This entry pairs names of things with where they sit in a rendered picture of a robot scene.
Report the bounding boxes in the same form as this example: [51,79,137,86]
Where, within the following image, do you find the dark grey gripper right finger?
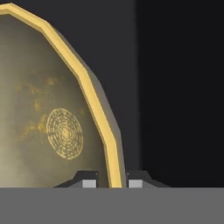
[127,170,172,189]

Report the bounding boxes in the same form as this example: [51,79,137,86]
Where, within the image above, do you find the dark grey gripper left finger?
[52,170,100,189]

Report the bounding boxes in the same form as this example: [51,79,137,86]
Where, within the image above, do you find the grey bowl with yellow rim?
[0,2,128,189]

